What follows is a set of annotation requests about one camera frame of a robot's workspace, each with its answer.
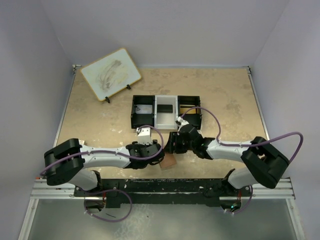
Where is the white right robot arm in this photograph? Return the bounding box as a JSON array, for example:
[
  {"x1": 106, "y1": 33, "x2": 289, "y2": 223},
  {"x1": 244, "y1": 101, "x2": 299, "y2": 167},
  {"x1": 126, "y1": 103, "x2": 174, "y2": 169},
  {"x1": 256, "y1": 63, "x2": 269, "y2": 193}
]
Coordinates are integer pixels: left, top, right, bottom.
[{"x1": 164, "y1": 124, "x2": 290, "y2": 196}]

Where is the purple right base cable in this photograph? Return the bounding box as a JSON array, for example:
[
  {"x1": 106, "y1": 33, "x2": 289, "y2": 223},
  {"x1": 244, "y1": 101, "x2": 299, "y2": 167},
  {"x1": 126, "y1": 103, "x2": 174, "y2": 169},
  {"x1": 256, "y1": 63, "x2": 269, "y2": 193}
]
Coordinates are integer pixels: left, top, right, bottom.
[{"x1": 223, "y1": 184, "x2": 254, "y2": 216}]

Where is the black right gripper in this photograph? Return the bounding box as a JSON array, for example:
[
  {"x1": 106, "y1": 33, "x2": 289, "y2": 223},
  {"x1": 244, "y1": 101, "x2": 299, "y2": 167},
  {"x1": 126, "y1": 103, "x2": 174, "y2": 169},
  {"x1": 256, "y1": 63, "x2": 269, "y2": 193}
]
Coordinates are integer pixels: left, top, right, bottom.
[{"x1": 164, "y1": 132, "x2": 195, "y2": 154}]

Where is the white middle bin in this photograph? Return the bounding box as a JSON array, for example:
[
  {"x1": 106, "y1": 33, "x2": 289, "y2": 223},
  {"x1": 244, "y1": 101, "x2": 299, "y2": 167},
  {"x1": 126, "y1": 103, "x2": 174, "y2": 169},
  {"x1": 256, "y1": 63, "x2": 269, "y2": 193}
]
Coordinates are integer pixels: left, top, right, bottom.
[{"x1": 154, "y1": 95, "x2": 178, "y2": 130}]

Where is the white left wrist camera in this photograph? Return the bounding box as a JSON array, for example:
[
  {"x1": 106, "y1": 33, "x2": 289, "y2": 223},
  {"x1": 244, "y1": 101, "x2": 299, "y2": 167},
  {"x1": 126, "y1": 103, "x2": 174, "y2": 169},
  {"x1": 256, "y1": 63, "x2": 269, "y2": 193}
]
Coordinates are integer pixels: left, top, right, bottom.
[{"x1": 136, "y1": 126, "x2": 153, "y2": 146}]

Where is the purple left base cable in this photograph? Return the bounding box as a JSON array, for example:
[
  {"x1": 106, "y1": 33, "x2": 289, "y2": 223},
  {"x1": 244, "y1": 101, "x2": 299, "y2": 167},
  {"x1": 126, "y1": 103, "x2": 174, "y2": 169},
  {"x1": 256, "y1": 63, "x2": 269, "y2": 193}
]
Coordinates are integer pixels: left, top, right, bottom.
[{"x1": 83, "y1": 188, "x2": 133, "y2": 223}]

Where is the black card in bin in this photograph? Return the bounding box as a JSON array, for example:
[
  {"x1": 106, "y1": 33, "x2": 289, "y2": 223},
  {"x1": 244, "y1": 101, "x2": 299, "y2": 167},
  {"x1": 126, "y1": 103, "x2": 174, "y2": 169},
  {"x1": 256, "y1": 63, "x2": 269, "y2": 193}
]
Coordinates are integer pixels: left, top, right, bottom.
[{"x1": 157, "y1": 104, "x2": 173, "y2": 114}]

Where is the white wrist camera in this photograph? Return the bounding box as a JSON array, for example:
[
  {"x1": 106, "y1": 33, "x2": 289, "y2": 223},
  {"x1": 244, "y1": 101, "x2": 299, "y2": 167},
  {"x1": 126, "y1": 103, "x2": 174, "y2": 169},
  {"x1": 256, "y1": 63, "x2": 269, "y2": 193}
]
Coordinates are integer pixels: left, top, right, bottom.
[
  {"x1": 175, "y1": 116, "x2": 189, "y2": 131},
  {"x1": 136, "y1": 126, "x2": 153, "y2": 146}
]

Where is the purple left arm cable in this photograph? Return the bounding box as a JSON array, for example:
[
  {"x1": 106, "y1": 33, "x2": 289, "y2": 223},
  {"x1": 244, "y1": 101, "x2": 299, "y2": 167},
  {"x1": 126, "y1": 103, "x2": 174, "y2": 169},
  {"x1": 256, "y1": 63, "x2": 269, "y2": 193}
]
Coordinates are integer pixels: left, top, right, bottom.
[{"x1": 39, "y1": 125, "x2": 165, "y2": 177}]

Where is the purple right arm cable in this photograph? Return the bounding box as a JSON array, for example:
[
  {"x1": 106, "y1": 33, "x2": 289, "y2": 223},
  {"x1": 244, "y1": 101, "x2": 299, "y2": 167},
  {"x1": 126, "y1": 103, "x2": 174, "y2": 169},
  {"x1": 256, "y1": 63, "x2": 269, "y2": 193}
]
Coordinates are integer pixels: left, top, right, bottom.
[{"x1": 180, "y1": 106, "x2": 304, "y2": 173}]

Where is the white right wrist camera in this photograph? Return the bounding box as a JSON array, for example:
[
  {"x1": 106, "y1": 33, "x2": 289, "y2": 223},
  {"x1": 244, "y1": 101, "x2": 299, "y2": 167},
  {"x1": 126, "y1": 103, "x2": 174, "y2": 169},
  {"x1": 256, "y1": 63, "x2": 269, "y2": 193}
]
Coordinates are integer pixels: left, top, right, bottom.
[{"x1": 175, "y1": 116, "x2": 189, "y2": 131}]

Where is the black left bin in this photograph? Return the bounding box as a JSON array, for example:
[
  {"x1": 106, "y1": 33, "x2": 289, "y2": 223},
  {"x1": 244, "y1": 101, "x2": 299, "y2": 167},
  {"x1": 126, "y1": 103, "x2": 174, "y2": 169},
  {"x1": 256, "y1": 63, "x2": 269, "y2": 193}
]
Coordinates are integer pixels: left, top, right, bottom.
[{"x1": 130, "y1": 95, "x2": 155, "y2": 129}]

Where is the whiteboard with orange frame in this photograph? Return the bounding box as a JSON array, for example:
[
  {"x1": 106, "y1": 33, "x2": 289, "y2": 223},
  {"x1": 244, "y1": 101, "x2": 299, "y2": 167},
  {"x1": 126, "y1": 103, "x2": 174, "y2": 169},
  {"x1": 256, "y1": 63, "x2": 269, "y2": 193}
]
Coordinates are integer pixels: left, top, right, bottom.
[{"x1": 80, "y1": 48, "x2": 142, "y2": 103}]

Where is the black right bin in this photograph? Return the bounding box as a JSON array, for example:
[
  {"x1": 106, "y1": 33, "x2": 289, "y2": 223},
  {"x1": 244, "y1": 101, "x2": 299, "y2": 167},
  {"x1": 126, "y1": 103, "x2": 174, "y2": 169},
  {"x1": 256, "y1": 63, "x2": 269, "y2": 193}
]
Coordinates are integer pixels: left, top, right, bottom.
[{"x1": 177, "y1": 95, "x2": 202, "y2": 130}]

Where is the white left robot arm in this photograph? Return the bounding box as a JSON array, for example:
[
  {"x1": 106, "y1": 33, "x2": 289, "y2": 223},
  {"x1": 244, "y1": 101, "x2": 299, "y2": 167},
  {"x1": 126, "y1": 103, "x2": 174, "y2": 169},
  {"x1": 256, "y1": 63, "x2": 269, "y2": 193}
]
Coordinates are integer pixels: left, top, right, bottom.
[{"x1": 40, "y1": 138, "x2": 165, "y2": 196}]

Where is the black bin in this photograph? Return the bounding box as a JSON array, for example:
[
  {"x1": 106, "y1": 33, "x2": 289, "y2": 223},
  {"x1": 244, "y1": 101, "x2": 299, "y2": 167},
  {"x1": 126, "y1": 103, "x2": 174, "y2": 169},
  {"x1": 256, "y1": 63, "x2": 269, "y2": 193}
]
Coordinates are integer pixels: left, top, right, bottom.
[
  {"x1": 177, "y1": 95, "x2": 202, "y2": 130},
  {"x1": 130, "y1": 95, "x2": 155, "y2": 129}
]

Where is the silver card in bin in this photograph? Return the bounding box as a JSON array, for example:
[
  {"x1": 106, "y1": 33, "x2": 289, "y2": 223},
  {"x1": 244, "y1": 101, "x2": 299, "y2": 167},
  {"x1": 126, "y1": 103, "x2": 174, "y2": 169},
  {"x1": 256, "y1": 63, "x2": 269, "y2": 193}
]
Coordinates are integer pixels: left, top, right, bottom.
[{"x1": 134, "y1": 104, "x2": 153, "y2": 115}]

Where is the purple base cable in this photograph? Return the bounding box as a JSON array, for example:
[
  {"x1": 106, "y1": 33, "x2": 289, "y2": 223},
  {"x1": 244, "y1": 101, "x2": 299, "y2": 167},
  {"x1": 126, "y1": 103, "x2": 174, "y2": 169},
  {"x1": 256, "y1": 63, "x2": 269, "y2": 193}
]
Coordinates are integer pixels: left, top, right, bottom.
[
  {"x1": 223, "y1": 184, "x2": 254, "y2": 216},
  {"x1": 83, "y1": 188, "x2": 133, "y2": 223}
]

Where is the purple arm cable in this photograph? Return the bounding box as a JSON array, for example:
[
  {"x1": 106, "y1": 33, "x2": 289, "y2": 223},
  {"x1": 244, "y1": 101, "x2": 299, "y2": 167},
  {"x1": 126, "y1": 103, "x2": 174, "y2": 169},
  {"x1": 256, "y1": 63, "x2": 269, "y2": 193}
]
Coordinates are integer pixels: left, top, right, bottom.
[
  {"x1": 180, "y1": 106, "x2": 304, "y2": 173},
  {"x1": 39, "y1": 125, "x2": 165, "y2": 177}
]

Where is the gold card in bin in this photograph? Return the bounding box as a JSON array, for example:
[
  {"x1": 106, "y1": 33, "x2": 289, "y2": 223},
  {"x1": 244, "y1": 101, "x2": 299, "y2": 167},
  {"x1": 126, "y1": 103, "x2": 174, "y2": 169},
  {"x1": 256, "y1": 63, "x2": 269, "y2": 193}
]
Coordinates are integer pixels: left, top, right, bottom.
[{"x1": 180, "y1": 105, "x2": 197, "y2": 115}]

